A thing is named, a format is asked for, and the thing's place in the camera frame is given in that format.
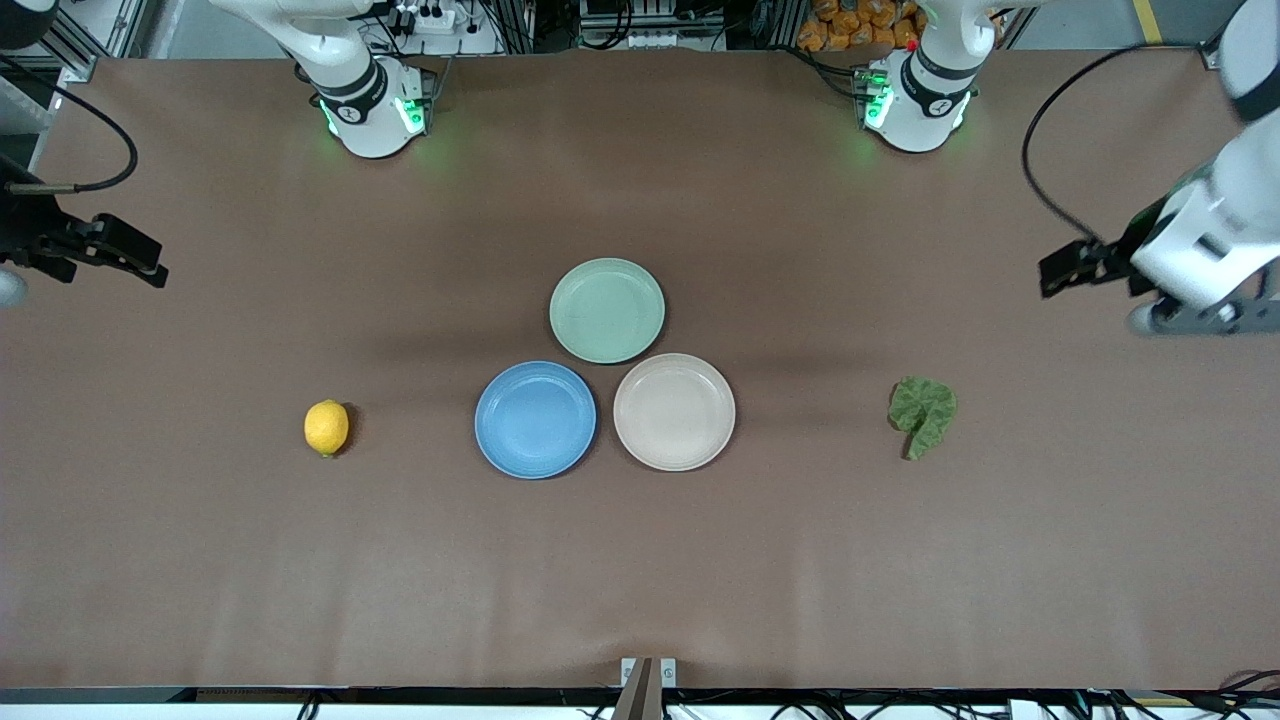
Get green lettuce leaf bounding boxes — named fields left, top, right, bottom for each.
left=887, top=375, right=959, bottom=462

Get yellow lemon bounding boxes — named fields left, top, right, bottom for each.
left=304, top=399, right=351, bottom=459

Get orange snack packs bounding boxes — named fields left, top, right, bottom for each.
left=796, top=0, right=923, bottom=54

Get white power strip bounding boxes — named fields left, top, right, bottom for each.
left=385, top=0, right=458, bottom=37

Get blue plate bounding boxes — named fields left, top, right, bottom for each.
left=474, top=360, right=598, bottom=480

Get beige plate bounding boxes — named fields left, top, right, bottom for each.
left=613, top=352, right=737, bottom=472

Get green plate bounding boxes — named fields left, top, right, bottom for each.
left=549, top=257, right=667, bottom=365

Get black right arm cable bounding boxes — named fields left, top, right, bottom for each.
left=0, top=55, right=140, bottom=195

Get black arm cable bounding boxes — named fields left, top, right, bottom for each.
left=0, top=55, right=140, bottom=195
left=1021, top=42, right=1216, bottom=247

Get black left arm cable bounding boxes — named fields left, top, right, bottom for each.
left=1021, top=42, right=1216, bottom=247

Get metal table edge bracket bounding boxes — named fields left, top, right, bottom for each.
left=612, top=656, right=679, bottom=720

